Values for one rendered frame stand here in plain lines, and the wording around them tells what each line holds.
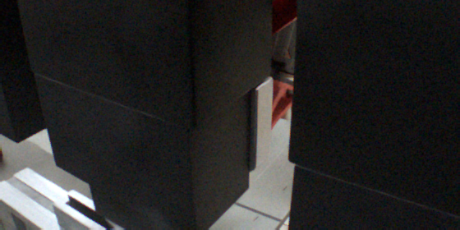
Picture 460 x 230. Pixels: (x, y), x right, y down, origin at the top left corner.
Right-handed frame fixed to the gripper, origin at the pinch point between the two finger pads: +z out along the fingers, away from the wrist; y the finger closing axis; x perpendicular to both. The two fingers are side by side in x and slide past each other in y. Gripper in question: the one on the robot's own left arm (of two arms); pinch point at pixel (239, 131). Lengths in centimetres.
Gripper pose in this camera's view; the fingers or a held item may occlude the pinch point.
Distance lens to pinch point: 49.2
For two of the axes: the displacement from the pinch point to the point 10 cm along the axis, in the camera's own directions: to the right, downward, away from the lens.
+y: 8.5, 2.5, -4.6
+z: -2.7, 9.6, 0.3
